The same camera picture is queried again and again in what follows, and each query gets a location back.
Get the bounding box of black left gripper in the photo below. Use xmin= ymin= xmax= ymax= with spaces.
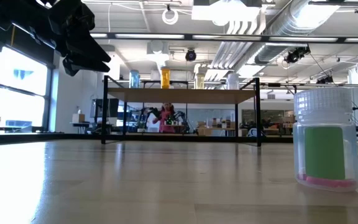
xmin=29 ymin=18 xmax=112 ymax=77

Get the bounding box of black monitor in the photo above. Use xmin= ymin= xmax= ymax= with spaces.
xmin=90 ymin=98 xmax=120 ymax=119

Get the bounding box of small cardboard box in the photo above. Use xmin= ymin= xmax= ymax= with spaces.
xmin=71 ymin=113 xmax=86 ymax=124

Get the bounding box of large bright window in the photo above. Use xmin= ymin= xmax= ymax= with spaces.
xmin=0 ymin=46 xmax=49 ymax=128

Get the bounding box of person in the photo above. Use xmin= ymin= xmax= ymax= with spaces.
xmin=153 ymin=102 xmax=180 ymax=134

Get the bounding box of black ceiling device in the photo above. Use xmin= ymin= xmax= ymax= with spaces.
xmin=283 ymin=45 xmax=311 ymax=65

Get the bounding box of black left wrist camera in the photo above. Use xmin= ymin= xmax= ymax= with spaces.
xmin=53 ymin=1 xmax=96 ymax=32

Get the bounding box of black aluminium rig frame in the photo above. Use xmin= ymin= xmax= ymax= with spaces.
xmin=0 ymin=30 xmax=358 ymax=147

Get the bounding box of white cable coil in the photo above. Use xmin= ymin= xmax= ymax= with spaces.
xmin=162 ymin=7 xmax=180 ymax=26

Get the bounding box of wooden shelf with black frame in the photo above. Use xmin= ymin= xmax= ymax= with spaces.
xmin=101 ymin=74 xmax=263 ymax=147

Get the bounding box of round black ceiling camera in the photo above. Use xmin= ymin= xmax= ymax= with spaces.
xmin=185 ymin=49 xmax=198 ymax=62

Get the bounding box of silver ventilation duct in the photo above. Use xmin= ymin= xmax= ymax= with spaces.
xmin=234 ymin=0 xmax=341 ymax=65

